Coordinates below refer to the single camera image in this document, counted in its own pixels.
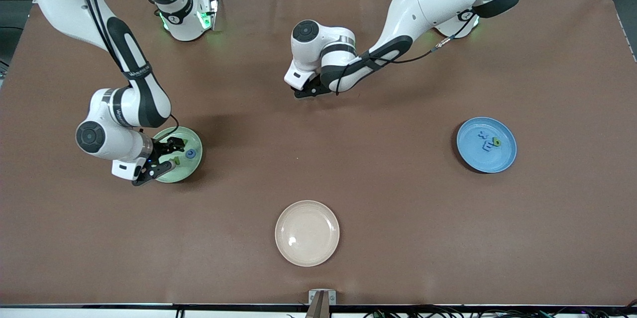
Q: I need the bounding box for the brown table cover sheet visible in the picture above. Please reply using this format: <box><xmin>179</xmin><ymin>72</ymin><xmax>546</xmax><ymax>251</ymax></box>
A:
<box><xmin>0</xmin><ymin>0</ymin><xmax>637</xmax><ymax>307</ymax></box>

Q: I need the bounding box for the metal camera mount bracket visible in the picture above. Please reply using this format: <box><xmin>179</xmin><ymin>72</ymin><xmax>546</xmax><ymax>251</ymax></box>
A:
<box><xmin>305</xmin><ymin>289</ymin><xmax>337</xmax><ymax>318</ymax></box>

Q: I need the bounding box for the beige round plate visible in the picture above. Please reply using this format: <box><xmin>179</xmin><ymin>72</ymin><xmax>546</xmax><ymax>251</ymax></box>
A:
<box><xmin>275</xmin><ymin>200</ymin><xmax>340</xmax><ymax>267</ymax></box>

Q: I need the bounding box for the green round plate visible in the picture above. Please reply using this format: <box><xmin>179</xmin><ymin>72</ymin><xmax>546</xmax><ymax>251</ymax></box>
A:
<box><xmin>152</xmin><ymin>126</ymin><xmax>203</xmax><ymax>184</ymax></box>

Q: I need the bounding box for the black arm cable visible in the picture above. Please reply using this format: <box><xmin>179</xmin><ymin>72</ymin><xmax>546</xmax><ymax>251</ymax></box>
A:
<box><xmin>336</xmin><ymin>14</ymin><xmax>473</xmax><ymax>96</ymax></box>
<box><xmin>72</xmin><ymin>0</ymin><xmax>181</xmax><ymax>134</ymax></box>

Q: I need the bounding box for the blue round plate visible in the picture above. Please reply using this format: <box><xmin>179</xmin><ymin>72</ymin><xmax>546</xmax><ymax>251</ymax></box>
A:
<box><xmin>456</xmin><ymin>117</ymin><xmax>518</xmax><ymax>174</ymax></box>

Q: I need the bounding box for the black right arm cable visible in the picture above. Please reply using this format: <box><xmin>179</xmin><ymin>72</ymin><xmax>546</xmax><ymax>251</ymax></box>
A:
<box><xmin>72</xmin><ymin>0</ymin><xmax>181</xmax><ymax>134</ymax></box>

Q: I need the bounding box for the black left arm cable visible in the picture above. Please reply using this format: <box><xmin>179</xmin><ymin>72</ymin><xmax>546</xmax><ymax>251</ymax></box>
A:
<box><xmin>336</xmin><ymin>14</ymin><xmax>473</xmax><ymax>96</ymax></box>

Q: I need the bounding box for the black cable bundle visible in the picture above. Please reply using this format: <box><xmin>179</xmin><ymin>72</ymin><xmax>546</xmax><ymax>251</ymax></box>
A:
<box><xmin>363</xmin><ymin>306</ymin><xmax>637</xmax><ymax>318</ymax></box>

